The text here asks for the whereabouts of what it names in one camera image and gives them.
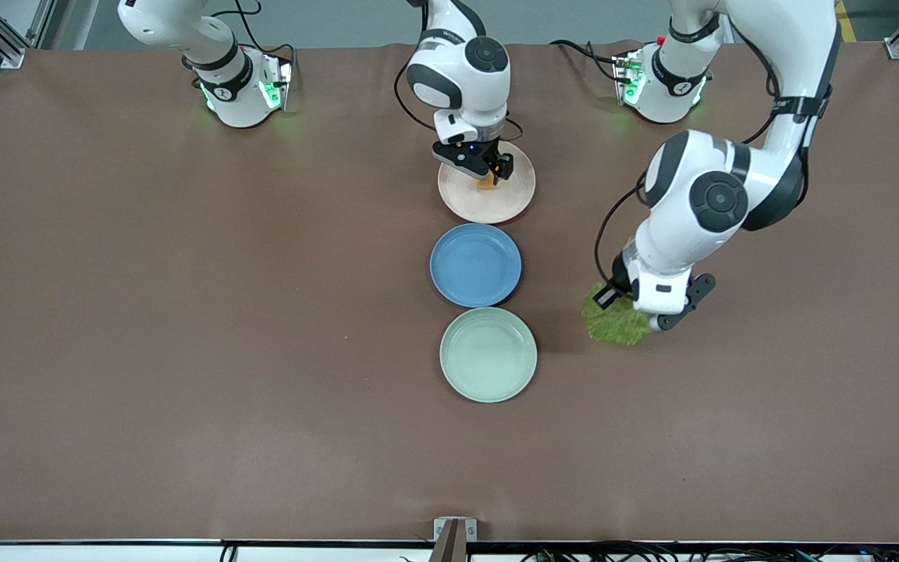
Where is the green lettuce leaf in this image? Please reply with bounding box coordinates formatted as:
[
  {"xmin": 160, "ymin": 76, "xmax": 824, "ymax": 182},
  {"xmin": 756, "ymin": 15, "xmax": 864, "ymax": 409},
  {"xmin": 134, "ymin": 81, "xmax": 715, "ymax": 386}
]
[{"xmin": 581, "ymin": 283, "xmax": 653, "ymax": 347}]

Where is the beige pink round plate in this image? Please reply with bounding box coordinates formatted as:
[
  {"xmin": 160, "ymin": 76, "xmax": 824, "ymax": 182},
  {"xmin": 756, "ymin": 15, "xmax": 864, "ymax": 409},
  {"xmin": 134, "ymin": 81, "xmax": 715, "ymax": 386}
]
[{"xmin": 438, "ymin": 140, "xmax": 536, "ymax": 225}]

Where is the blue round plate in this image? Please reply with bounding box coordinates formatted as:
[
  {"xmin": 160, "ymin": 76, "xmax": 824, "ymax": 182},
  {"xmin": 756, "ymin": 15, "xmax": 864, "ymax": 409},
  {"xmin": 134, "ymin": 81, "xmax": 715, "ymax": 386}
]
[{"xmin": 429, "ymin": 223, "xmax": 523, "ymax": 308}]

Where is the pale green round plate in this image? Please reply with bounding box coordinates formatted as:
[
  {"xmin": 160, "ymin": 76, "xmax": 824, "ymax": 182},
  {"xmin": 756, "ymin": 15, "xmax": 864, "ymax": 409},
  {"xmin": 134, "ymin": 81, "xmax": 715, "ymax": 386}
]
[{"xmin": 439, "ymin": 307, "xmax": 538, "ymax": 404}]

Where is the brown table cover sheet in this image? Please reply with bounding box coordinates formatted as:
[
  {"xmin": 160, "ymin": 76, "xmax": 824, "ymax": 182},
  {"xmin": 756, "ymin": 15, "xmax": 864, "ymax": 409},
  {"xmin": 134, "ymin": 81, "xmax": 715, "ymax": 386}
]
[{"xmin": 0, "ymin": 41, "xmax": 899, "ymax": 544}]

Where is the black left base cable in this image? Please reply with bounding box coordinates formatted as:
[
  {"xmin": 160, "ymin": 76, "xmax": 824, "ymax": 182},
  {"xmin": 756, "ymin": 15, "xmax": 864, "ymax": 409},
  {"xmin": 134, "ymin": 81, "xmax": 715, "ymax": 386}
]
[{"xmin": 549, "ymin": 38, "xmax": 624, "ymax": 84}]

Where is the black base cable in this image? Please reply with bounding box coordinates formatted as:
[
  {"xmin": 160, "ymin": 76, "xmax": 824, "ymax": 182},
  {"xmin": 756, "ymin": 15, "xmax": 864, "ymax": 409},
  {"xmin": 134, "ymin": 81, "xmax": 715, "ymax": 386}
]
[
  {"xmin": 188, "ymin": 0, "xmax": 298, "ymax": 79},
  {"xmin": 549, "ymin": 38, "xmax": 624, "ymax": 84}
]

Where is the black right base cable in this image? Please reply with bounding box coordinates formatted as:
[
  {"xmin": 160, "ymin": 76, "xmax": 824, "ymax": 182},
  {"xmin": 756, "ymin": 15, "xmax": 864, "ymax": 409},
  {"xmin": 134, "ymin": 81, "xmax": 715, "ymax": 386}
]
[{"xmin": 188, "ymin": 0, "xmax": 298, "ymax": 79}]

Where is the grey metal bracket plate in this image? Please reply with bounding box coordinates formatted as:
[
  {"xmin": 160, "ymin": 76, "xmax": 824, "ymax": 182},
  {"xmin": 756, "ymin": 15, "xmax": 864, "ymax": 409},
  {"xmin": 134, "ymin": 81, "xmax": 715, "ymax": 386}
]
[{"xmin": 433, "ymin": 517, "xmax": 478, "ymax": 542}]

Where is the grey camera mount pole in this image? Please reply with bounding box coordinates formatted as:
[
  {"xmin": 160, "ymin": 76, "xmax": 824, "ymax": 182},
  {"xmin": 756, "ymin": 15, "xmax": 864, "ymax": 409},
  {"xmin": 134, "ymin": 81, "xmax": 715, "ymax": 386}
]
[{"xmin": 428, "ymin": 521, "xmax": 467, "ymax": 562}]

